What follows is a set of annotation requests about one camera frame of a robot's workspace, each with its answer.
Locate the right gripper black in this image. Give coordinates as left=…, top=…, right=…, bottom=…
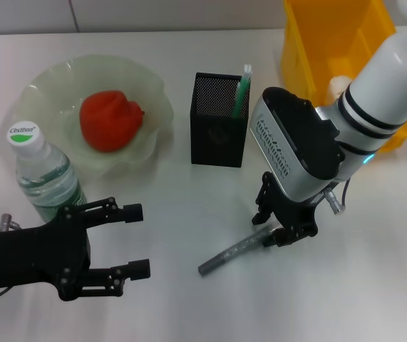
left=251, top=171, right=321, bottom=249

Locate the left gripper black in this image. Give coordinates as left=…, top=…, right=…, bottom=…
left=0, top=197, right=152, bottom=303

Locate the grey marker pen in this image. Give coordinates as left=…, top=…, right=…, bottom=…
left=198, top=227, right=279, bottom=277

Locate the clear green-label water bottle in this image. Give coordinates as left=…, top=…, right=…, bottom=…
left=6, top=120, right=88, bottom=224

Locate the green utility knife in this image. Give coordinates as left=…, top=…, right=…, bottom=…
left=232, top=63, right=253, bottom=118

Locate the white paper ball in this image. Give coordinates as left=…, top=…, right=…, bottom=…
left=327, top=75, right=353, bottom=105

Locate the black mesh pen holder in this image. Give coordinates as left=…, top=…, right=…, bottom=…
left=190, top=72, right=252, bottom=168

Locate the green glass fruit plate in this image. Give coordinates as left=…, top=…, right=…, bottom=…
left=12, top=53, right=174, bottom=179

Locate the yellow plastic bin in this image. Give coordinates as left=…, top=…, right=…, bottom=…
left=280, top=0, right=407, bottom=154

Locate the right wrist cable connector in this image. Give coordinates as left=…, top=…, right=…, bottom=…
left=322, top=177, right=353, bottom=215

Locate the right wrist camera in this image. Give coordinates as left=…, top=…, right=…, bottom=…
left=248, top=86, right=347, bottom=204

